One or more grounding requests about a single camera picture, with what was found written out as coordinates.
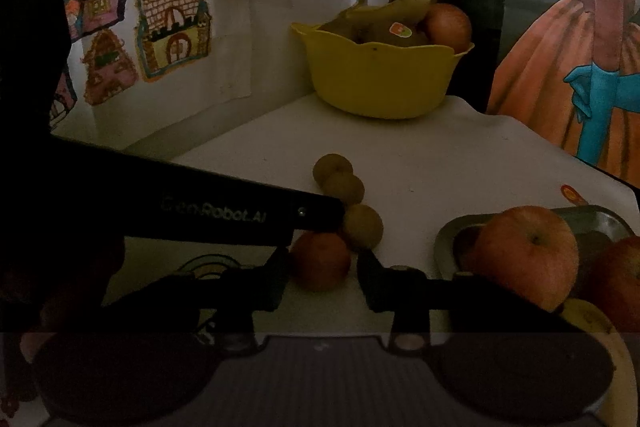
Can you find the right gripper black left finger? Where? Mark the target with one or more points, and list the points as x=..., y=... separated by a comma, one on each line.
x=222, y=283

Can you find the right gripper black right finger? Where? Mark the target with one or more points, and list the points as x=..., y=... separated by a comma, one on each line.
x=398, y=289

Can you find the small red apple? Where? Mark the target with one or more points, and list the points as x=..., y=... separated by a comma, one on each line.
x=321, y=261

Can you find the brown kiwi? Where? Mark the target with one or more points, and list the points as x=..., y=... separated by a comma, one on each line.
x=344, y=186
x=329, y=164
x=363, y=226

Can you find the metal tray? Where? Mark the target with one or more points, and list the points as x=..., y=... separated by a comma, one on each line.
x=594, y=227

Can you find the large red apple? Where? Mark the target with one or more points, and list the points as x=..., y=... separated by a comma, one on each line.
x=529, y=249

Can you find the yellow plastic fruit bowl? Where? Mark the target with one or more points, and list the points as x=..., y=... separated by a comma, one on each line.
x=374, y=79

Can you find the dark fruit with sticker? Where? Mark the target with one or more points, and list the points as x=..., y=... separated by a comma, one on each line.
x=392, y=33

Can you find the yellow banana on tray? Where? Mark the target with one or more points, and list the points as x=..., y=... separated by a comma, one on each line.
x=620, y=404

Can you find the yellow banana in bowl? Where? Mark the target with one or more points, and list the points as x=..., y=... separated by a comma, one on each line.
x=358, y=20

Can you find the orange fruit in bowl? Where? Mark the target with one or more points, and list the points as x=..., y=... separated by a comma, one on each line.
x=446, y=25

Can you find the painting of orange skirt woman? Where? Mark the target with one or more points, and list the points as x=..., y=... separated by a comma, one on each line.
x=573, y=78

